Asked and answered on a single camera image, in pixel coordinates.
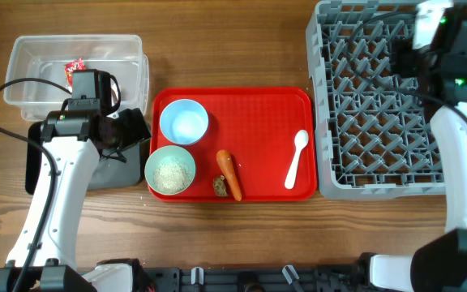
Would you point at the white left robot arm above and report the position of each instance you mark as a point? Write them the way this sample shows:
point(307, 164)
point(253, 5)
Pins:
point(43, 258)

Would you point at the white plastic spoon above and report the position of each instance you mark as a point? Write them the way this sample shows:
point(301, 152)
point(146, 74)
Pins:
point(300, 142)

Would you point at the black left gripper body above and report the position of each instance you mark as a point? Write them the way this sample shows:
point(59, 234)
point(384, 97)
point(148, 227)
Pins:
point(127, 130)

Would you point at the light blue small bowl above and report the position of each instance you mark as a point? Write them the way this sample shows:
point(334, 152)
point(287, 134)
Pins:
point(184, 122)

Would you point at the green bowl with rice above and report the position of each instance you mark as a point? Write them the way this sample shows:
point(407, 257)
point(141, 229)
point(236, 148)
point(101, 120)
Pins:
point(170, 170)

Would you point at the red serving tray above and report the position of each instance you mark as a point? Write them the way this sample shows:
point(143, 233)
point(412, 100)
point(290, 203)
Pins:
point(257, 126)

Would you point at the clear plastic bin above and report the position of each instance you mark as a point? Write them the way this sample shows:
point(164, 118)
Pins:
point(45, 57)

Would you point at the black tray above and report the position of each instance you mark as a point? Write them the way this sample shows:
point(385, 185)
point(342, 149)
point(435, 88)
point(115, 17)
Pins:
point(112, 174)

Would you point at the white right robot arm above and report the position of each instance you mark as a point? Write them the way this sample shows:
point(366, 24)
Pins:
point(442, 264)

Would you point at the orange carrot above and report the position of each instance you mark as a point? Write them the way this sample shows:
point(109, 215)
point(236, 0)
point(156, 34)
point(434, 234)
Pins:
point(225, 162)

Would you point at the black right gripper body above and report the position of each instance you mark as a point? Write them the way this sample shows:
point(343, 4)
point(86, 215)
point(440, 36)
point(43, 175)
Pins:
point(404, 59)

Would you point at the grey dishwasher rack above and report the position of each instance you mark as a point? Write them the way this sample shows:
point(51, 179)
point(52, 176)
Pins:
point(371, 143)

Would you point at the red snack wrapper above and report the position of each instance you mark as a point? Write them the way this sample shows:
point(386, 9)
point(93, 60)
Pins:
point(71, 67)

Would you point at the brown shiitake mushroom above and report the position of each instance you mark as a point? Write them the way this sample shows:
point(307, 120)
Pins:
point(219, 186)

